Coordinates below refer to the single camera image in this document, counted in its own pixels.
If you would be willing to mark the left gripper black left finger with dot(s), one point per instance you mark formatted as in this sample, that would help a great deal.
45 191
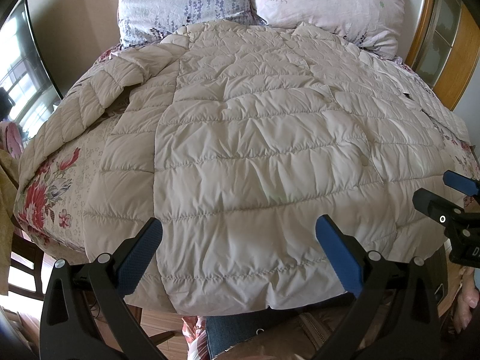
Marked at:
68 329

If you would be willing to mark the wooden framed door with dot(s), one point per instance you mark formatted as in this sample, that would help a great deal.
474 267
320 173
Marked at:
441 44

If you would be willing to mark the blue jeans leg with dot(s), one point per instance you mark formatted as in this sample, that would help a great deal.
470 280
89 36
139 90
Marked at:
224 332

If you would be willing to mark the left lavender print pillow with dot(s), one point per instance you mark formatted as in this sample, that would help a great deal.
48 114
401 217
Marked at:
145 21

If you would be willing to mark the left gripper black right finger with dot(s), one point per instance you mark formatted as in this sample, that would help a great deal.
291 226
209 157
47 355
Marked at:
410 329

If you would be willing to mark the right pink tree-print pillow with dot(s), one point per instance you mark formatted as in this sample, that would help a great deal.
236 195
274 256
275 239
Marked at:
374 25

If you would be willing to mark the person's right hand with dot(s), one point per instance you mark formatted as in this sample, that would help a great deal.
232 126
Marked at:
467 300

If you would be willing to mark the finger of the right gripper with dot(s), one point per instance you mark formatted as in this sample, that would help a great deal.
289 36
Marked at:
435 207
463 184

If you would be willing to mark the window with dark frame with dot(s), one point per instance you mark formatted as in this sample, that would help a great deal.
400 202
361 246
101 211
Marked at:
29 96

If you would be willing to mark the floral bed quilt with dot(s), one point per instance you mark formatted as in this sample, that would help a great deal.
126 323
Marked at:
51 206

